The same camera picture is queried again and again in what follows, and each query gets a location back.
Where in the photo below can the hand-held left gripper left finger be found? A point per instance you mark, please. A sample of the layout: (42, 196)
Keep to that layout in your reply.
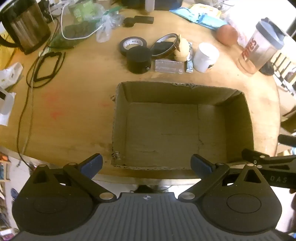
(92, 163)

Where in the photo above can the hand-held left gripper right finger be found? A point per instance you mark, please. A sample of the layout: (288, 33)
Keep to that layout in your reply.
(201, 164)

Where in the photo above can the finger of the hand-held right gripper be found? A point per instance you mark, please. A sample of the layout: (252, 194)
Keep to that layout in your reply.
(289, 141)
(279, 173)

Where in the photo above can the cardboard box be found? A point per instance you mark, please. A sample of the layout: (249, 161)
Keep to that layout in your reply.
(166, 129)

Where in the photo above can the silver foil packet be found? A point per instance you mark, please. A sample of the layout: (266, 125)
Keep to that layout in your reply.
(189, 66)

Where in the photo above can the clear plastic case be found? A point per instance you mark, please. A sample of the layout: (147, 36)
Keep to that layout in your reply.
(170, 66)

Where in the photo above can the white cup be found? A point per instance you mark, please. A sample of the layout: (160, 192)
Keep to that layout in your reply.
(205, 56)

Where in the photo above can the black cylinder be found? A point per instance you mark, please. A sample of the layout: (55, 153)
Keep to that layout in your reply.
(138, 60)

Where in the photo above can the cream egg-shaped toy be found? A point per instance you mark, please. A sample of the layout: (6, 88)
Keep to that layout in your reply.
(181, 49)

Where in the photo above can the black tape roll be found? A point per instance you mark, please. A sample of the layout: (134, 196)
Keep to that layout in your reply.
(133, 44)

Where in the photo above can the amber tape roll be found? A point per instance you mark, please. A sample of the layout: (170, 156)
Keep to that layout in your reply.
(172, 38)

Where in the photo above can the black bracket part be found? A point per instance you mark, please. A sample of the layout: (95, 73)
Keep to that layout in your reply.
(141, 20)

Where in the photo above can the wooden chair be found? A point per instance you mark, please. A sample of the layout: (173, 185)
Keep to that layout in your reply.
(285, 69)

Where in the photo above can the clear shaker bottle grey lid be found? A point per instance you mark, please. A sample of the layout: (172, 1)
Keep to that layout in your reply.
(261, 46)

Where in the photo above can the white paper packaging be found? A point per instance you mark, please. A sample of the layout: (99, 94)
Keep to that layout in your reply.
(5, 104)

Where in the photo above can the white plastic bag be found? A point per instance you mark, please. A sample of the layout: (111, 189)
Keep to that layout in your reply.
(242, 30)

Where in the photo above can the small green sachet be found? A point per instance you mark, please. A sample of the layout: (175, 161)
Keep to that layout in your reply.
(44, 52)

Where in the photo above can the round brown fruit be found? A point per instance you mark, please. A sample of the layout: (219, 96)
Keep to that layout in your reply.
(227, 34)

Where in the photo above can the green bag of dark discs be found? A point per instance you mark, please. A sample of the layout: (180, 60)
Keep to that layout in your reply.
(74, 31)

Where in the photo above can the clear plastic bag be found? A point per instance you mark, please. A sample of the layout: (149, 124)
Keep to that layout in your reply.
(107, 25)

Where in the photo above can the yellow paper envelope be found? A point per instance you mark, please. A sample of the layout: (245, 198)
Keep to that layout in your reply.
(5, 51)

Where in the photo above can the steel electric kettle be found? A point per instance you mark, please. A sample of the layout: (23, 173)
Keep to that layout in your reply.
(27, 25)

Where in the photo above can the green can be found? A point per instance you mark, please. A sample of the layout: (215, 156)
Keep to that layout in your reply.
(83, 9)

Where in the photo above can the yellow wipes packet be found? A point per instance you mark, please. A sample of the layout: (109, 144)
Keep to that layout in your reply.
(205, 9)

